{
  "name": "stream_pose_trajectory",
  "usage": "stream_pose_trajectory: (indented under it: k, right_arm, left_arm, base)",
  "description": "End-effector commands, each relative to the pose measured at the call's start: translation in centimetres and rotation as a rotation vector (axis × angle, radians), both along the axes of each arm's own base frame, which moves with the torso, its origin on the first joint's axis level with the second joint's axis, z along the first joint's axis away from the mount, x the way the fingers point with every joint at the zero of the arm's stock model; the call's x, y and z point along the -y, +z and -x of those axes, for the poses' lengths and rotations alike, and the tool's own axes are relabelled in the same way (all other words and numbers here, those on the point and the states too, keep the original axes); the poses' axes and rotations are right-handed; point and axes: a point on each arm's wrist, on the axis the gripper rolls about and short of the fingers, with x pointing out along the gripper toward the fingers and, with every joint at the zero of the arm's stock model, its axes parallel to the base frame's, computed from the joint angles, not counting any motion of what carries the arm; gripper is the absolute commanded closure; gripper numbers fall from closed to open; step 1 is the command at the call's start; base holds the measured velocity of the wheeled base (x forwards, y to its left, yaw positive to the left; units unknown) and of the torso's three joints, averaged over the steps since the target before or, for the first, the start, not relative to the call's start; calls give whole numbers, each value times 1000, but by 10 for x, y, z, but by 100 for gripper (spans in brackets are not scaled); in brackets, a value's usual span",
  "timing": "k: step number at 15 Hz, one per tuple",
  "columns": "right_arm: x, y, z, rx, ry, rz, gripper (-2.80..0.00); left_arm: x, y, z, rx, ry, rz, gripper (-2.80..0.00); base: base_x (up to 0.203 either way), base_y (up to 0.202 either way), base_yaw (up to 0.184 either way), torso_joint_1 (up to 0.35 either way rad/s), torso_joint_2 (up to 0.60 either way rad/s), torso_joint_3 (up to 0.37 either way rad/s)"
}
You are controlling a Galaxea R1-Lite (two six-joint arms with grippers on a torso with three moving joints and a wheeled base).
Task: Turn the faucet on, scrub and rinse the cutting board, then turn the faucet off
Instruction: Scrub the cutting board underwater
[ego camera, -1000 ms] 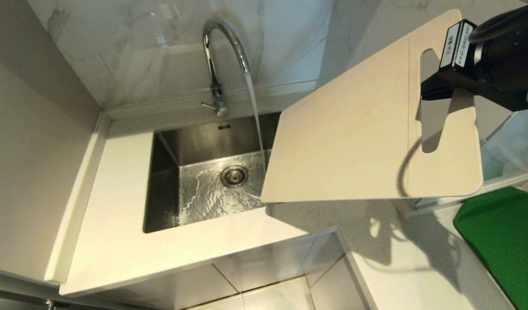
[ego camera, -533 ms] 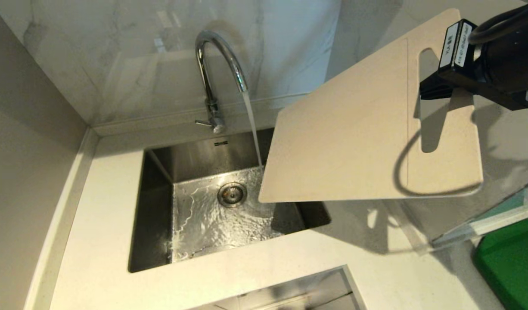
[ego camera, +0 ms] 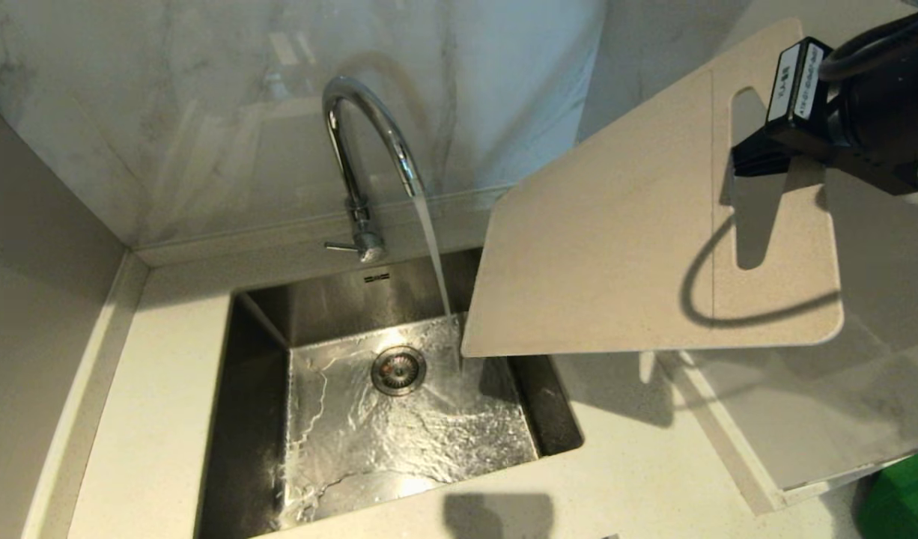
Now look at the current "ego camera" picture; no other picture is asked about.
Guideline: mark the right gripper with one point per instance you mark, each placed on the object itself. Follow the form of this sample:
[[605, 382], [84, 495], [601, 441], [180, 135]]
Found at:
[[807, 82]]

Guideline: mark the beige speckled cutting board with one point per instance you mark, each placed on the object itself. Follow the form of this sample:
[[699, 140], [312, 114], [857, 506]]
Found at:
[[616, 254]]

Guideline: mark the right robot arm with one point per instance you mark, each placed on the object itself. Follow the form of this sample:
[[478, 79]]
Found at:
[[893, 112]]

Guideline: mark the chrome gooseneck faucet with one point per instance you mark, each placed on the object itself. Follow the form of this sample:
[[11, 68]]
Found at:
[[348, 172]]

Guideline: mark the green object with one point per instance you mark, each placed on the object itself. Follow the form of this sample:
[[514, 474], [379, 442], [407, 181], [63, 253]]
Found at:
[[904, 501]]

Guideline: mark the round metal drain strainer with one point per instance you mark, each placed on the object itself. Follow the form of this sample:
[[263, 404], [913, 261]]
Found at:
[[398, 370]]

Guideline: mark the stainless steel sink basin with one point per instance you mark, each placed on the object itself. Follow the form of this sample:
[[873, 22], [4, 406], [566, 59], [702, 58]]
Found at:
[[399, 434]]

